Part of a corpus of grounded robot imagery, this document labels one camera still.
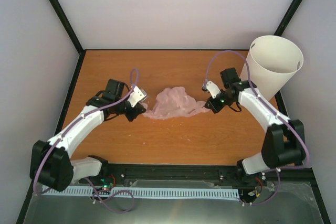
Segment pink translucent plastic trash bag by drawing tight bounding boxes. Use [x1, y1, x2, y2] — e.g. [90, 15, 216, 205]
[143, 87, 210, 120]

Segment white plastic trash bin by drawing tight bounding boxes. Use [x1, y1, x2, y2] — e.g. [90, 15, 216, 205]
[239, 35, 304, 100]

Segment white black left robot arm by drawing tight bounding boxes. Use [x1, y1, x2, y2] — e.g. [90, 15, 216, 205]
[29, 79, 147, 192]

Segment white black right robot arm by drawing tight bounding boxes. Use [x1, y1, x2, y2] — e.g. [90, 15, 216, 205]
[202, 68, 308, 183]

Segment green lit circuit board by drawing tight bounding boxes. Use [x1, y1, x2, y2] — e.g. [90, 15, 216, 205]
[94, 174, 116, 196]

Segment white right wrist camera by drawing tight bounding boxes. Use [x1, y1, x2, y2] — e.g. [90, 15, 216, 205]
[202, 81, 221, 99]

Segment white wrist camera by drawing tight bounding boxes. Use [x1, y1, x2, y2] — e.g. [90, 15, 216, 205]
[127, 86, 148, 108]
[202, 81, 221, 99]

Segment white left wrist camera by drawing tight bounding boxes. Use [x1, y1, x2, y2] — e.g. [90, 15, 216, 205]
[127, 86, 148, 108]

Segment light blue slotted cable duct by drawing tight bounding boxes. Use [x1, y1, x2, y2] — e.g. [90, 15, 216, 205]
[44, 186, 239, 201]

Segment right small wired circuit board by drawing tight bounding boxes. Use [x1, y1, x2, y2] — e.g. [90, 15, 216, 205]
[248, 177, 264, 201]

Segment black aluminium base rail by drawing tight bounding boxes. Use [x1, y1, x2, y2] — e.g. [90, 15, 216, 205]
[78, 163, 314, 189]

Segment black frame post left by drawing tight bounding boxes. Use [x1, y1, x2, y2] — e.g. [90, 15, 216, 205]
[33, 0, 85, 54]

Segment black frame post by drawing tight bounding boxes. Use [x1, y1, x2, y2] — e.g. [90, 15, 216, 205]
[274, 0, 303, 37]
[33, 0, 85, 54]

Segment black frame post right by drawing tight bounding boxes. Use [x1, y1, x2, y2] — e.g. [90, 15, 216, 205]
[274, 0, 303, 37]

